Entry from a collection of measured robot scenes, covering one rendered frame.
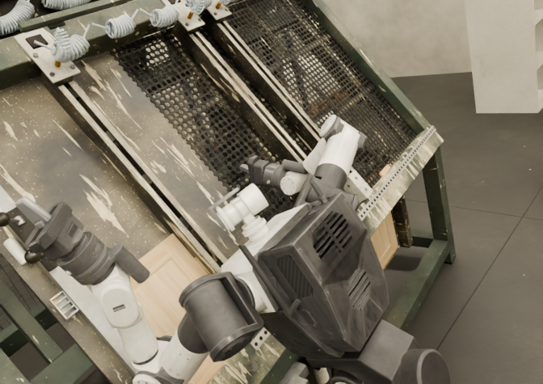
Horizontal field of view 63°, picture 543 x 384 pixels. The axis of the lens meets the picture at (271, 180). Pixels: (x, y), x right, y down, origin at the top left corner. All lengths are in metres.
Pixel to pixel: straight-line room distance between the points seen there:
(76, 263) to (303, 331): 0.48
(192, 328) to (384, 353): 0.42
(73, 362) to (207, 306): 0.59
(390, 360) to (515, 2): 4.01
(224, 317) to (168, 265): 0.59
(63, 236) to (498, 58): 4.43
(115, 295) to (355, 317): 0.50
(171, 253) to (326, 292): 0.70
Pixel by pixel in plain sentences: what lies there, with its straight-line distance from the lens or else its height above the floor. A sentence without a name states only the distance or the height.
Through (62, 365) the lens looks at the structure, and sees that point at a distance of 1.40.
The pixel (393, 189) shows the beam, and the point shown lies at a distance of 2.12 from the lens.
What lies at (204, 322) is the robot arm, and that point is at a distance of 0.90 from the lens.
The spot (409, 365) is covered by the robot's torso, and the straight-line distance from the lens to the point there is 1.05.
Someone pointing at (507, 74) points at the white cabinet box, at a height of 0.40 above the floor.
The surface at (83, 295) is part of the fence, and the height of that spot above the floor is 1.26.
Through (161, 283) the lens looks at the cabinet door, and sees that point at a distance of 1.43.
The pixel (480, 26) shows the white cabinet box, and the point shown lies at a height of 0.89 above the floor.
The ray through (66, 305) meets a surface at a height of 1.25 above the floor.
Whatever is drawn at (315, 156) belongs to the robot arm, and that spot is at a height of 1.32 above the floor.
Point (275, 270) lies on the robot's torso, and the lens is 0.93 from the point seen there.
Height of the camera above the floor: 1.87
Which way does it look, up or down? 24 degrees down
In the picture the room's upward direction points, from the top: 18 degrees counter-clockwise
